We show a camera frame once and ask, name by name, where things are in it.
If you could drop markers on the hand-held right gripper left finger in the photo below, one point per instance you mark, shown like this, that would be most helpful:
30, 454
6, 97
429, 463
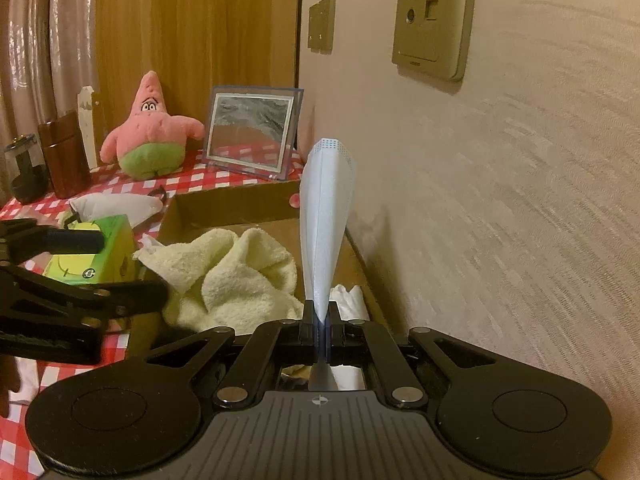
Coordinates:
310, 332

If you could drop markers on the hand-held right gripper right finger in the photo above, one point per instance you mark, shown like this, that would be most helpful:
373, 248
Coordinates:
334, 332

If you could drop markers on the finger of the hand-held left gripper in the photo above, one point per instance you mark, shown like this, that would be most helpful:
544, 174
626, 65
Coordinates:
75, 242
125, 296

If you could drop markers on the green tissue box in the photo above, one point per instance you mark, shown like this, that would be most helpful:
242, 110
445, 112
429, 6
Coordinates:
110, 240

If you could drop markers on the white plastic bag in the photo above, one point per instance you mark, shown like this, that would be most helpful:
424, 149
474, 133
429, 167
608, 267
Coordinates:
115, 206

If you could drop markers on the cream towel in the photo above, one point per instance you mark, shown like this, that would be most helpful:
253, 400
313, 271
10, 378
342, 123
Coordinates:
235, 280

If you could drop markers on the blue face mask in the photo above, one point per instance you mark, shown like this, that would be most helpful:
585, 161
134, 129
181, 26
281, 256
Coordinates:
325, 210

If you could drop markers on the brown cardboard box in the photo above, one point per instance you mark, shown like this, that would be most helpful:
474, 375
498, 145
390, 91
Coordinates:
225, 207

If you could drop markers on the person's left hand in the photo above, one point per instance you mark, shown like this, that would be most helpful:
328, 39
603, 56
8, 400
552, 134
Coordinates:
7, 385

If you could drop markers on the dark glass jar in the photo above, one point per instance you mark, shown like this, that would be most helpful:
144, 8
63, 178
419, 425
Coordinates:
27, 180

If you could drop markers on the brown cylindrical canister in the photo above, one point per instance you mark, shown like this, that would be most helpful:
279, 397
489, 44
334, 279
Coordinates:
62, 160

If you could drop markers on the white wooden board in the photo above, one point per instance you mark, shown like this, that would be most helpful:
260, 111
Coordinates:
86, 110

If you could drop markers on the pink starfish plush toy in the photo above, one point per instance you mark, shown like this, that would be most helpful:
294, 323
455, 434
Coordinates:
150, 130

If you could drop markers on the red white checkered tablecloth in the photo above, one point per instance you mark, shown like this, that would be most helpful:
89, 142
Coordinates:
200, 180

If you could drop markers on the beige patterned curtain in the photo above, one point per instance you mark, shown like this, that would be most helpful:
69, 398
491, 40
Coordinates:
25, 50
72, 35

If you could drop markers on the framed picture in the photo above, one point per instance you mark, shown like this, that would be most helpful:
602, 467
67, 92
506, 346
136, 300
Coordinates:
250, 125

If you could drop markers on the wooden wardrobe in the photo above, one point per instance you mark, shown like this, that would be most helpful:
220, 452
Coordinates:
200, 35

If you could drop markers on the beige wall switch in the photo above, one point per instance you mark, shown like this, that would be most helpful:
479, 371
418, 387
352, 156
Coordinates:
314, 27
327, 25

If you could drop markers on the beige wall socket plate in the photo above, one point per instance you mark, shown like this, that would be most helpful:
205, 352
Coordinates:
430, 20

